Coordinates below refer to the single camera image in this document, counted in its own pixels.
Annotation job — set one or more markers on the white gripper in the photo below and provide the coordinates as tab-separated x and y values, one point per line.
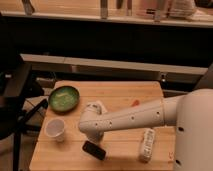
96	137

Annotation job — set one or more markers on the black eraser block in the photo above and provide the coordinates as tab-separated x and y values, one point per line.
94	150

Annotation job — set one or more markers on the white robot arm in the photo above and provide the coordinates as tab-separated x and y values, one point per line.
191	114

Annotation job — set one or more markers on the white sponge block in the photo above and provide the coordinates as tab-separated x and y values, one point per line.
99	106

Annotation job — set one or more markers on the clear plastic cup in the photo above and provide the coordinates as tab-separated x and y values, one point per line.
55	129

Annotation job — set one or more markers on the green bowl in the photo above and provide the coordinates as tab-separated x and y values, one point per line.
64	98

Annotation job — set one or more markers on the orange carrot toy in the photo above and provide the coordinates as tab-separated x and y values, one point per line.
135	103

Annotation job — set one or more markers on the black office chair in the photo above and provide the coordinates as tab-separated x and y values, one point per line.
17	83

